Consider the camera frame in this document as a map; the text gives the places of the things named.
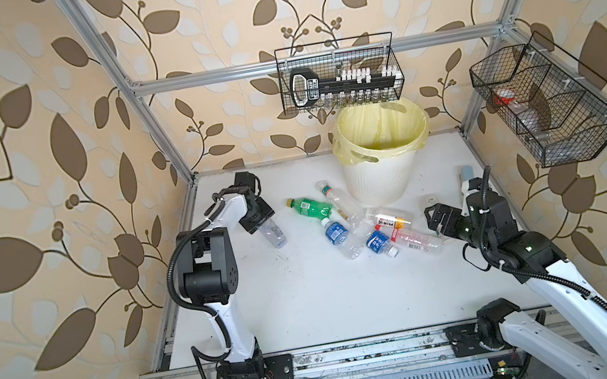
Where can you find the black wire basket wall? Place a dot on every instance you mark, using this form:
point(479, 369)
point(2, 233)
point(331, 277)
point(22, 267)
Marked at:
point(373, 51)
point(560, 113)

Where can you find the white ribbed waste bin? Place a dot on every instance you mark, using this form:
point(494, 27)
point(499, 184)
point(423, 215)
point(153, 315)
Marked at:
point(379, 177)

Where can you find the clear bluish bottle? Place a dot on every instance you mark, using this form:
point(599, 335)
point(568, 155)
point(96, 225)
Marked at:
point(273, 233)

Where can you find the black wire basket right wall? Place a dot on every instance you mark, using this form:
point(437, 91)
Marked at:
point(560, 113)

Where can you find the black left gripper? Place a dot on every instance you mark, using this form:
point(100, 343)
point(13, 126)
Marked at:
point(268, 211)

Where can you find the black wire basket back wall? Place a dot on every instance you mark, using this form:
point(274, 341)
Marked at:
point(373, 51)

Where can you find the red capped item in basket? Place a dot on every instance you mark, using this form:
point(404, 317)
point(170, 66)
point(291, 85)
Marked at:
point(503, 97)

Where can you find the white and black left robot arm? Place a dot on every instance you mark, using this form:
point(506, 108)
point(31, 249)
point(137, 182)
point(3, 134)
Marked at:
point(203, 276)

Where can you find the black rack of white vials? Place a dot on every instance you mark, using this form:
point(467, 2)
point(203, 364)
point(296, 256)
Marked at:
point(306, 88)

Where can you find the tea bottle yellow white label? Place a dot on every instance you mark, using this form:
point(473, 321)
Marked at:
point(389, 217)

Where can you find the yellow bin liner bag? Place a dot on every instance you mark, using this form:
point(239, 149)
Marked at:
point(372, 133)

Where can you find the clear bottle green band label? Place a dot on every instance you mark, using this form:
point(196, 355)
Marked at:
point(428, 200)

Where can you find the green bottle yellow cap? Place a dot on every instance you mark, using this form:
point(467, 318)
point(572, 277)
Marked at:
point(310, 208)

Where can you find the small bottle blue label white cap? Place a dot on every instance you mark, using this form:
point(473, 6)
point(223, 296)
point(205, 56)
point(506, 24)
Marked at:
point(380, 244)

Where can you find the clear bottle red cap red print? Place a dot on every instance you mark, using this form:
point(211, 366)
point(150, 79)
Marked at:
point(408, 238)

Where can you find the water bottle blue label white cap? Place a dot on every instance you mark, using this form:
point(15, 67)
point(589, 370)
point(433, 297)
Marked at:
point(345, 240)

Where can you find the clear bottle green red neck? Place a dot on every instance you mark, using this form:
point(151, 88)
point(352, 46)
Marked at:
point(346, 206)

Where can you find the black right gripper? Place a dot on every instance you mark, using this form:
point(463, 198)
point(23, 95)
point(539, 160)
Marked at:
point(452, 214)

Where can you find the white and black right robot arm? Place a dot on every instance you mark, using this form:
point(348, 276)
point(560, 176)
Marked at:
point(484, 223)

